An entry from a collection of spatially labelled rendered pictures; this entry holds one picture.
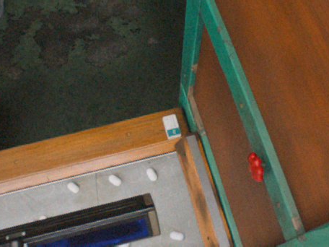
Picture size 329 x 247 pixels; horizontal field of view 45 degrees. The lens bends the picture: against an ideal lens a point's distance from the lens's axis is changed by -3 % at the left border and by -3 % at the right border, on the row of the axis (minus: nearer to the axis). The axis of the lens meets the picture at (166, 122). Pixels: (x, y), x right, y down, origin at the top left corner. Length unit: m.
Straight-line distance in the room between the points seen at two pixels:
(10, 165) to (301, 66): 0.88
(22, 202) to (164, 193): 0.38
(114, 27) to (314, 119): 1.88
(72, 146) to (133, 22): 1.26
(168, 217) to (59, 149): 0.34
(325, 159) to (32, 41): 2.00
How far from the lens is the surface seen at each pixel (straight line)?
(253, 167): 0.59
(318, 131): 0.45
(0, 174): 1.16
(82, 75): 2.12
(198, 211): 1.00
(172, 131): 1.09
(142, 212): 0.70
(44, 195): 1.13
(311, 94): 0.45
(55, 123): 2.03
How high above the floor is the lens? 1.80
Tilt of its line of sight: 66 degrees down
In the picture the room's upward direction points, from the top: 1 degrees clockwise
